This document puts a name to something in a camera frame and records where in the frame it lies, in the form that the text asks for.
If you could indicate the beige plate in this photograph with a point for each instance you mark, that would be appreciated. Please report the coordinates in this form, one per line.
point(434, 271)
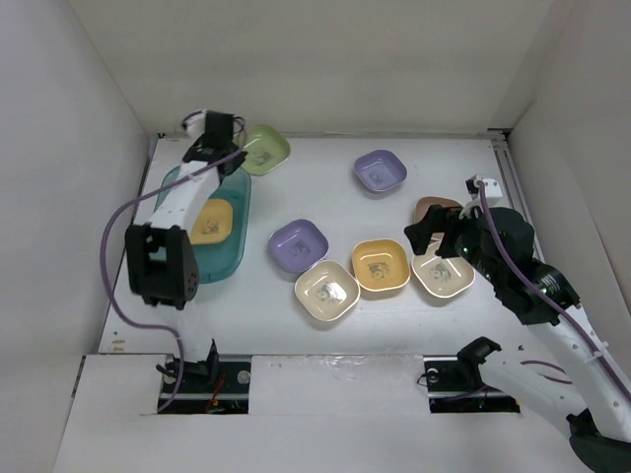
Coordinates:
point(327, 291)
point(441, 280)

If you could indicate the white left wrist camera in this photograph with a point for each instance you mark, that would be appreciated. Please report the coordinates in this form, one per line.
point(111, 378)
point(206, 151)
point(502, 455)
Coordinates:
point(194, 123)

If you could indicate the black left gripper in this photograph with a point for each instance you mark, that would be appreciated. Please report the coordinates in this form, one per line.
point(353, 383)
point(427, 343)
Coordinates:
point(239, 159)

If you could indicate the teal plastic bin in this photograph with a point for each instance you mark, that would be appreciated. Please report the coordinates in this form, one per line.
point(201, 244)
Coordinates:
point(217, 262)

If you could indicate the aluminium rail right edge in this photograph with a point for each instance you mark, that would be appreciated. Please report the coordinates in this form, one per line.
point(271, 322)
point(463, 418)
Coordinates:
point(506, 175)

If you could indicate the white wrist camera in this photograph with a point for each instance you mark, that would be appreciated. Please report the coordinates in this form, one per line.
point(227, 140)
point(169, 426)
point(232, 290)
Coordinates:
point(194, 123)
point(479, 186)

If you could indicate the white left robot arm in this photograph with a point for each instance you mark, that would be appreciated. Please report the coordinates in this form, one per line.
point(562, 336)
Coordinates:
point(161, 265)

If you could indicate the green panda plate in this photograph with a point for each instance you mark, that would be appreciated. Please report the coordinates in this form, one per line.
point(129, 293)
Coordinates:
point(266, 150)

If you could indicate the yellow plate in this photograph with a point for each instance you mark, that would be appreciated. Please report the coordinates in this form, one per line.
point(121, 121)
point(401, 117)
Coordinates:
point(380, 266)
point(214, 223)

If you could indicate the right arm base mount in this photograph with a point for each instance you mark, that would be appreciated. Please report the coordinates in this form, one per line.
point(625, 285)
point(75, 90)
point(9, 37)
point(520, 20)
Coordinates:
point(449, 393)

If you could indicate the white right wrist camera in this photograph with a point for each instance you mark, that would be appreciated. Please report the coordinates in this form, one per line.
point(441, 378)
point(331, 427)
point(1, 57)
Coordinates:
point(479, 186)

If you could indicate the purple plate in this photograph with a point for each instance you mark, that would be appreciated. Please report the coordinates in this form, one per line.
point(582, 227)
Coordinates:
point(298, 246)
point(380, 171)

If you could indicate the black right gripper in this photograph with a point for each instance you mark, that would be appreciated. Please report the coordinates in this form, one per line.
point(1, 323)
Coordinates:
point(435, 220)

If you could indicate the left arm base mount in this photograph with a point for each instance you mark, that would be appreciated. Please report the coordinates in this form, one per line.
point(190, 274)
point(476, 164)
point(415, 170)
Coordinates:
point(217, 385)

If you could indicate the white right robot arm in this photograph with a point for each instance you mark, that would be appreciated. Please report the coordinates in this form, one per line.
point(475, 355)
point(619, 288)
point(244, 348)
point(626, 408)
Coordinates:
point(594, 415)

